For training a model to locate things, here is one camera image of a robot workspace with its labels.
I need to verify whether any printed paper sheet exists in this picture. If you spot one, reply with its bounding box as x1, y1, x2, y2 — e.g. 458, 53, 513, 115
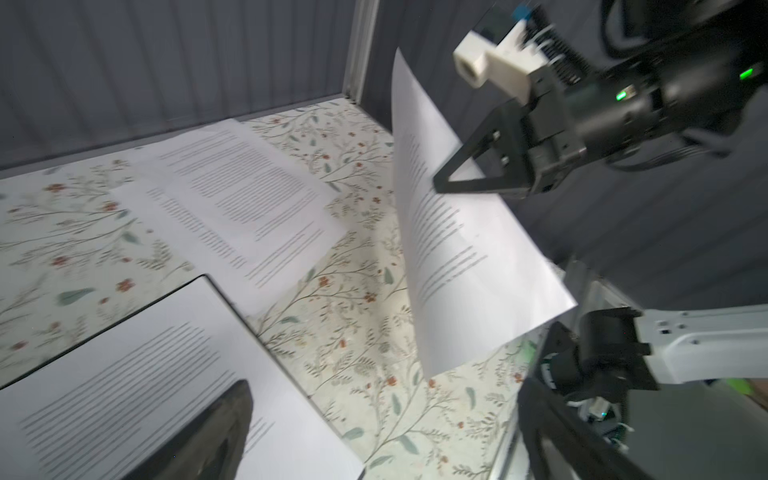
1, 275, 365, 479
391, 53, 577, 379
129, 119, 336, 240

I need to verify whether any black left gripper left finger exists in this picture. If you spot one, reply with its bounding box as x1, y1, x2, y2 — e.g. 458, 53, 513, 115
125, 379, 253, 479

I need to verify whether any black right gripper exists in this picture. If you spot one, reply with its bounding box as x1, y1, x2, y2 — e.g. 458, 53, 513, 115
431, 53, 667, 199

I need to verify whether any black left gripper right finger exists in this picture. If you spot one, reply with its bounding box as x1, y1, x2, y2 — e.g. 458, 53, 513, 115
517, 378, 650, 479

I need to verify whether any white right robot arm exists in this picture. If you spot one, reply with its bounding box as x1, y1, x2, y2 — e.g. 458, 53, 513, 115
434, 1, 767, 394

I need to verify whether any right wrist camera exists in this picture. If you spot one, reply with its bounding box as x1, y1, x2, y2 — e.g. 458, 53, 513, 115
452, 2, 589, 106

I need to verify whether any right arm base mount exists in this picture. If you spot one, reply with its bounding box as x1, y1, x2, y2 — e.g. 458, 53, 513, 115
518, 321, 634, 453

